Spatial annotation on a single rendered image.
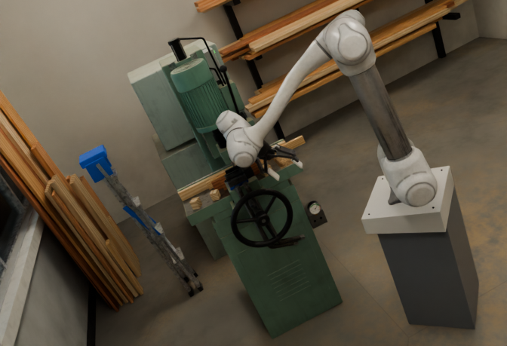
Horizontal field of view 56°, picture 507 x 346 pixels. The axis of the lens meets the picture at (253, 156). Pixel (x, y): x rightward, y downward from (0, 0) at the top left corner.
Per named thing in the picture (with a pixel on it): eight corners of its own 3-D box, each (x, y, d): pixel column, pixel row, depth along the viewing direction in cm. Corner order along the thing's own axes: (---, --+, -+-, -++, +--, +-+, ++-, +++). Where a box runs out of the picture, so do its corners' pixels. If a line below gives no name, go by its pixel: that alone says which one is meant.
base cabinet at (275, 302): (271, 340, 259) (219, 240, 231) (247, 280, 312) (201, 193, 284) (344, 302, 263) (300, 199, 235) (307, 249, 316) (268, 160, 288)
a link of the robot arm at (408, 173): (431, 179, 196) (450, 205, 176) (394, 194, 199) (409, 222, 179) (356, 7, 169) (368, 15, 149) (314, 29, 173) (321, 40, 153)
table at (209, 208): (194, 236, 217) (188, 226, 215) (185, 208, 245) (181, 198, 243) (311, 177, 222) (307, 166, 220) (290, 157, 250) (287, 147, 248)
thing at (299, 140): (209, 190, 239) (206, 183, 237) (208, 188, 241) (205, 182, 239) (305, 142, 244) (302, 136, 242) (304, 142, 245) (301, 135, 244)
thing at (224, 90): (231, 114, 248) (219, 88, 242) (228, 110, 256) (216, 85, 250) (246, 107, 249) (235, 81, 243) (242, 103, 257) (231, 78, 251)
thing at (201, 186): (182, 201, 239) (178, 193, 238) (182, 200, 241) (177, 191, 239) (288, 149, 245) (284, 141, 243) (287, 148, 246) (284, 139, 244)
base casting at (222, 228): (219, 239, 232) (211, 225, 228) (201, 193, 284) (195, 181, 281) (300, 198, 235) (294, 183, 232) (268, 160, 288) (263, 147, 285)
